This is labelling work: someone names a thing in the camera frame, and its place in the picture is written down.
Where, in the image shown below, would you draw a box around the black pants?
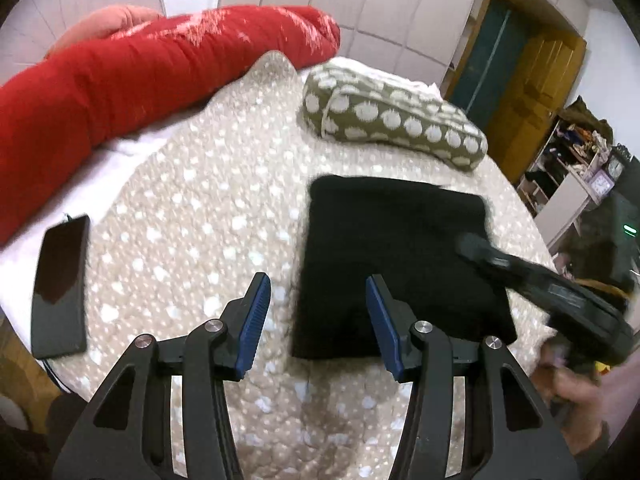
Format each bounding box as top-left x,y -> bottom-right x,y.
292,176 -> 518,361

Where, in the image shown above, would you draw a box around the person's right hand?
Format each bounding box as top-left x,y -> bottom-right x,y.
530,337 -> 620,462

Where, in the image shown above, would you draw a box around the black smartphone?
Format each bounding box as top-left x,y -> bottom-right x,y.
30,214 -> 90,360

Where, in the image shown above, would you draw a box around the white cluttered shelf unit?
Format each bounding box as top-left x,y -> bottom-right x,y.
516,98 -> 639,254

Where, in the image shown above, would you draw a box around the green hedgehog print pillow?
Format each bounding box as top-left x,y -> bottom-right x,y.
302,58 -> 488,172

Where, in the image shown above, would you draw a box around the yellow wooden door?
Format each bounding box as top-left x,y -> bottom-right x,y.
485,27 -> 587,184

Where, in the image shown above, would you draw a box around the beige dotted quilt bedspread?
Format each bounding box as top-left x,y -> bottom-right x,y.
48,50 -> 566,480

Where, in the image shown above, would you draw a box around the white bed sheet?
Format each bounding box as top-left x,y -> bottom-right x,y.
1,122 -> 183,316

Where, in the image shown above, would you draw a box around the red long bolster pillow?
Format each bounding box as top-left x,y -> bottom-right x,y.
1,6 -> 341,243

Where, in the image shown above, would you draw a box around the pink pillow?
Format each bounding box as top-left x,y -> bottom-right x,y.
44,4 -> 165,58

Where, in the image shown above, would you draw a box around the round white headboard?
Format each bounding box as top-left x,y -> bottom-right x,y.
0,0 -> 165,82

